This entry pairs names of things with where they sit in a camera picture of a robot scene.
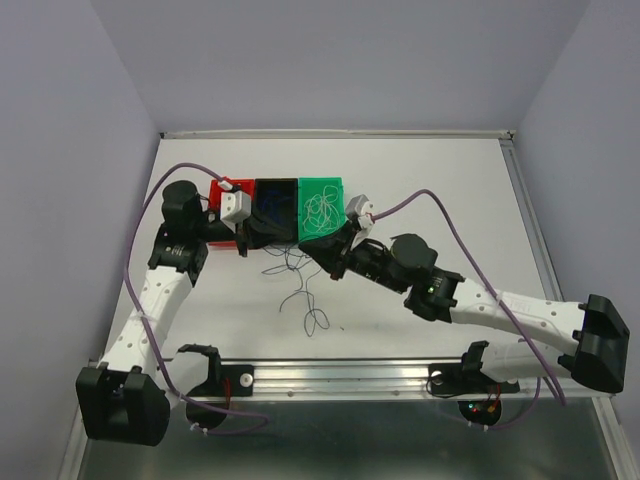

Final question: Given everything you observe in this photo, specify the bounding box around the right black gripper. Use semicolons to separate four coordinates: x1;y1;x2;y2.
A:
299;220;409;295

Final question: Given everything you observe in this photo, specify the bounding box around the thin blue wire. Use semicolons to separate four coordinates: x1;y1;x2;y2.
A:
259;192;296;221
262;247;331;338

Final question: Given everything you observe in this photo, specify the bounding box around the thin white wire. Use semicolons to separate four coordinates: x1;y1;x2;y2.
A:
303;192;344;236
307;184;346;231

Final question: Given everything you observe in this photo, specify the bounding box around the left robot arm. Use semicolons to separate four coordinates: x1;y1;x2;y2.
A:
75;180;252;446

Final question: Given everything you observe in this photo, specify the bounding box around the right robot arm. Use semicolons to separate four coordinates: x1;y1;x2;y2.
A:
299;223;630;394

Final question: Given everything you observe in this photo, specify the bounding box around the black plastic bin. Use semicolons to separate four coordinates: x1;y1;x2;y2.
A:
252;178;298;243

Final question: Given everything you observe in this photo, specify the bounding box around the red plastic bin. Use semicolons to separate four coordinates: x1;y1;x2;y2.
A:
208;177;255;247

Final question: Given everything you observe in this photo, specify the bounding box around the green plastic bin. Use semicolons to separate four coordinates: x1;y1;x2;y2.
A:
297;177;346;241

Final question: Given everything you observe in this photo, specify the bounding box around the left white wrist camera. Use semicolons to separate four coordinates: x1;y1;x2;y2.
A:
218;180;251;232

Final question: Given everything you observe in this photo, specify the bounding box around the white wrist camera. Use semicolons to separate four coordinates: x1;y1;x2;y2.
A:
218;180;251;232
345;194;374;249

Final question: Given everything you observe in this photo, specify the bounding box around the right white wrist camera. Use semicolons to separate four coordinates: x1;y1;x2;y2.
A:
345;194;374;249

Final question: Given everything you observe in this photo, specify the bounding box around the aluminium back rail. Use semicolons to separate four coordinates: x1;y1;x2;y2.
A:
160;129;515;140

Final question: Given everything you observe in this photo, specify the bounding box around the aluminium rail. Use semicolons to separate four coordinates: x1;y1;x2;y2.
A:
82;355;614;402
499;139;564;300
160;129;515;140

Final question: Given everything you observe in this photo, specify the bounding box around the aluminium front rail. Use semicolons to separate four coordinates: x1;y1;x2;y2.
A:
82;355;614;402

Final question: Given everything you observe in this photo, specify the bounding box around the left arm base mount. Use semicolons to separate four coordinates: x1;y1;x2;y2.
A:
168;344;255;410

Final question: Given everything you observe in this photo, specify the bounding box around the aluminium right side rail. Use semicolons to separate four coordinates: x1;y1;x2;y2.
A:
499;139;564;300

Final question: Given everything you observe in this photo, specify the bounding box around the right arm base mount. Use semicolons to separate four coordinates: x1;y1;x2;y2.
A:
426;341;520;429

